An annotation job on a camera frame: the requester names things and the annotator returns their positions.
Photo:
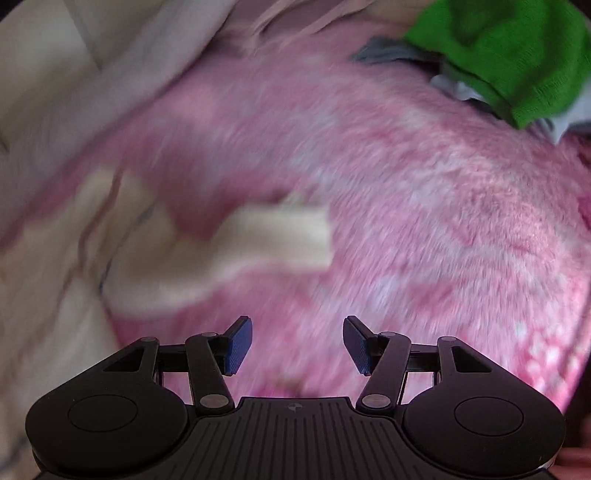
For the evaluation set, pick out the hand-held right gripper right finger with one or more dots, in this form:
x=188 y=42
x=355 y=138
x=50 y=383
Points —
x=355 y=344

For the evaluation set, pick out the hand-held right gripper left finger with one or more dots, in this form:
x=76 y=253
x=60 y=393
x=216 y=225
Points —
x=238 y=344

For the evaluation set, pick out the cream fluffy sweater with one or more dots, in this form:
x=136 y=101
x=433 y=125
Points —
x=277 y=235

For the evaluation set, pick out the pink rose blanket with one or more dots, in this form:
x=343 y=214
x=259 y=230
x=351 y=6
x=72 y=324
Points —
x=415 y=207

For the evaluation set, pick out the light blue garment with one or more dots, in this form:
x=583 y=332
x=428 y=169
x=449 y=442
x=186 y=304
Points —
x=457 y=90

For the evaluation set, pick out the lilac striped quilt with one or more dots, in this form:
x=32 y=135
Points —
x=152 y=60

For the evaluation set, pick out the purple pillow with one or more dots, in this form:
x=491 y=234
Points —
x=286 y=23

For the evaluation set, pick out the green knit sweater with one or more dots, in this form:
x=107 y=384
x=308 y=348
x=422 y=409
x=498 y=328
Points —
x=508 y=55

